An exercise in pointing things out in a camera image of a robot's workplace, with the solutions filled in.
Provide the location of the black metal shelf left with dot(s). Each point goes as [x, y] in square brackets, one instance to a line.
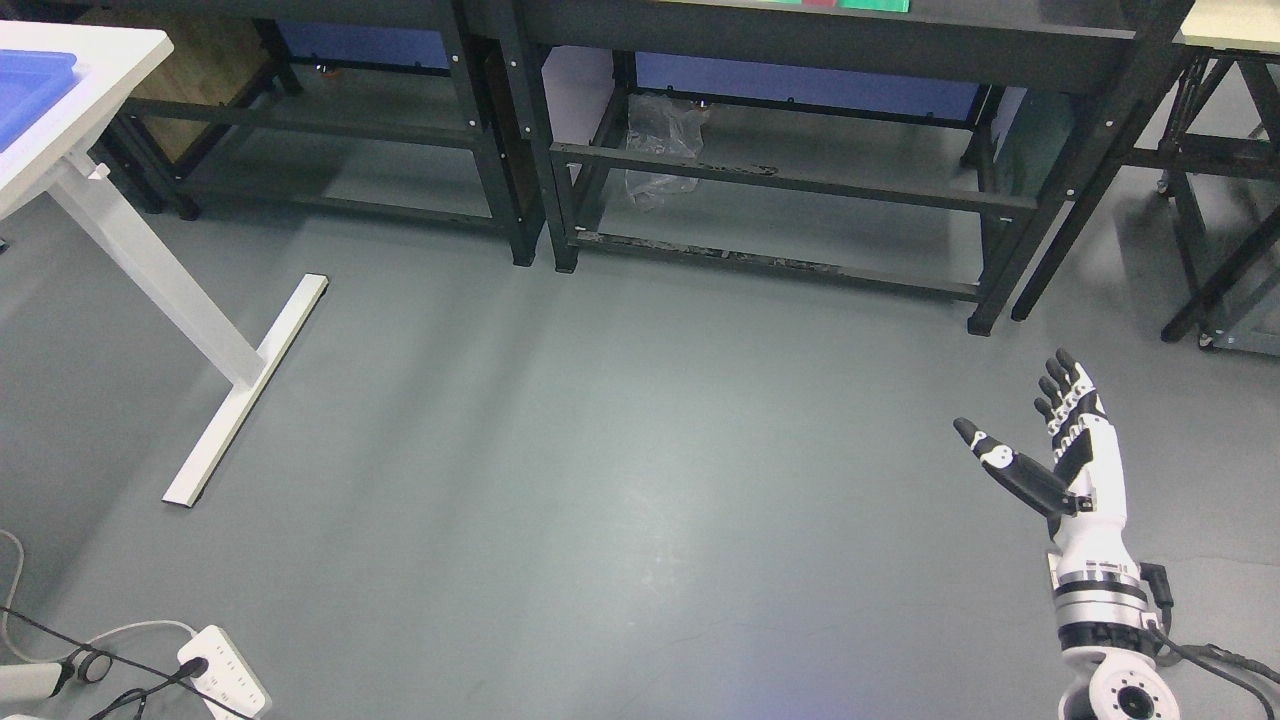
[378, 107]

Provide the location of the clear plastic bag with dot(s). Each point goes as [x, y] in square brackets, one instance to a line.
[666, 126]

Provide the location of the white table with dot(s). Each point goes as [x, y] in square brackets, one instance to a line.
[52, 157]

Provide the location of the blue plastic tray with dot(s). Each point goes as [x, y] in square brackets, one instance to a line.
[31, 83]

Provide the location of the black metal shelf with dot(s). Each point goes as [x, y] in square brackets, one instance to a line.
[378, 107]
[926, 153]

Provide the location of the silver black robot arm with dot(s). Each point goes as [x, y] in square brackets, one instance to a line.
[1104, 620]

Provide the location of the white power strip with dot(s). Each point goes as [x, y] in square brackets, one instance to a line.
[233, 691]

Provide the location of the grey caster wheel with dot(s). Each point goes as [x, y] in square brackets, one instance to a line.
[87, 666]

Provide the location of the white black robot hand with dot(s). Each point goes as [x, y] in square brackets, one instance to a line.
[1083, 495]

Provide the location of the black metal rack far right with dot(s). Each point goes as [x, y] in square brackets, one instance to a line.
[1218, 159]

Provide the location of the black metal shelf right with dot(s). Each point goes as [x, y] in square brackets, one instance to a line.
[926, 153]

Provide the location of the green plastic tray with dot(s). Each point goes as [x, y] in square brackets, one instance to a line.
[893, 6]

